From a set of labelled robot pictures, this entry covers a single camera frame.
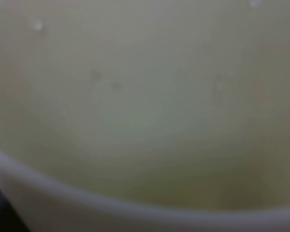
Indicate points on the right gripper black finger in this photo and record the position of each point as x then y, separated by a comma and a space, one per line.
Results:
9, 219

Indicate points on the pale yellow-green plastic cup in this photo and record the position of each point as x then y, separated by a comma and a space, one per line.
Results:
146, 115

